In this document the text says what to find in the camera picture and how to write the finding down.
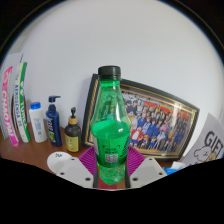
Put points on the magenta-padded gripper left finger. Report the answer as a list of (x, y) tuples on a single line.
[(87, 160)]

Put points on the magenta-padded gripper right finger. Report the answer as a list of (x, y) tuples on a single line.
[(136, 159)]

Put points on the green plastic drink bottle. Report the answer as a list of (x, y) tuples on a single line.
[(111, 136)]

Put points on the brown pump bottle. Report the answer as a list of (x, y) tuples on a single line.
[(72, 136)]

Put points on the flat round red coaster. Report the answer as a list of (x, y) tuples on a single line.
[(111, 186)]

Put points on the blue tissue pack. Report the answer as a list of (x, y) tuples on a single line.
[(173, 169)]

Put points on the framed group picture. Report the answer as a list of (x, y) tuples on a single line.
[(160, 123)]

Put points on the dark blue pump bottle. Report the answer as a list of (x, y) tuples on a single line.
[(53, 125)]

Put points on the white bottle with blue cap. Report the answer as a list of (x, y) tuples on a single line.
[(37, 125)]

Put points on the white paper gift bag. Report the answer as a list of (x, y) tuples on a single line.
[(208, 140)]

